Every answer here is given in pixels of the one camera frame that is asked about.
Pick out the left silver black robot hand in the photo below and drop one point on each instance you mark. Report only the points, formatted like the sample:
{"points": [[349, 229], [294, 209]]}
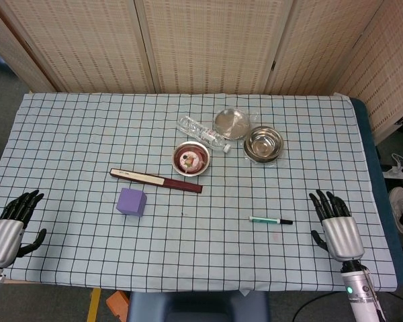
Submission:
{"points": [[3, 239]]}

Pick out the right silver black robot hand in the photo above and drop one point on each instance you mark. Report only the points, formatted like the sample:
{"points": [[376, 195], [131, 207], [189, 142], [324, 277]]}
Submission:
{"points": [[342, 236]]}

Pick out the green whiteboard marker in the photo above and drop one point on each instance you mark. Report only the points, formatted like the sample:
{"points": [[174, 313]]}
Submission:
{"points": [[268, 220]]}

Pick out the purple foam cube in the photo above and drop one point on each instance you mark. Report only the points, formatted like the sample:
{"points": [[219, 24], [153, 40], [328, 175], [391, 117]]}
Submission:
{"points": [[131, 203]]}

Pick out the white shoe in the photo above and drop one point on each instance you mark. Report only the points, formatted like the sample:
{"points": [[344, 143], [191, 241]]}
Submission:
{"points": [[396, 201]]}

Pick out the blue padded table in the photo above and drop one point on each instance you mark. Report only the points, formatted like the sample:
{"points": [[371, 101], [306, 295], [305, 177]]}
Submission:
{"points": [[372, 161]]}

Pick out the white power strip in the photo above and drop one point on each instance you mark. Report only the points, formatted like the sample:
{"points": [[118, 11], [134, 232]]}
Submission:
{"points": [[394, 172]]}

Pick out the empty steel bowl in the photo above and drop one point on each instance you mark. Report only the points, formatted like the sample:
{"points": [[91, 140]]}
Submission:
{"points": [[263, 142]]}

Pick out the orange block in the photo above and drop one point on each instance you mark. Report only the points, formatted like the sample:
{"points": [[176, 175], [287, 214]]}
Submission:
{"points": [[117, 303]]}

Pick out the blue checked tablecloth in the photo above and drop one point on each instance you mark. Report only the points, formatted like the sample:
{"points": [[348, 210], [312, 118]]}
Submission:
{"points": [[87, 134]]}

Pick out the folded dark red fan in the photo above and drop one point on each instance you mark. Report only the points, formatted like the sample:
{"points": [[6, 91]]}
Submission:
{"points": [[154, 180]]}

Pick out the pink toy cake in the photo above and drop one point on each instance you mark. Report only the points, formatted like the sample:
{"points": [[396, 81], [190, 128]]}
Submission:
{"points": [[189, 161]]}

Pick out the dark blue padded seat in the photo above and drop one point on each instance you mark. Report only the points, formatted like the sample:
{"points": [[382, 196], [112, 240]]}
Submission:
{"points": [[188, 308]]}

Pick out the clear plastic water bottle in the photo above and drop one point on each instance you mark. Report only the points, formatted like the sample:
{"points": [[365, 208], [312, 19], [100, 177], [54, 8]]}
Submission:
{"points": [[205, 134]]}

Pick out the steel bowl with toy cake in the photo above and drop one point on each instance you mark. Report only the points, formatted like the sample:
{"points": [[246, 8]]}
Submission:
{"points": [[180, 155]]}

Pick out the woven folding screen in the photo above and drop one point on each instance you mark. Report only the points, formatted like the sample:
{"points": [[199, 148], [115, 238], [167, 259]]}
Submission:
{"points": [[205, 43]]}

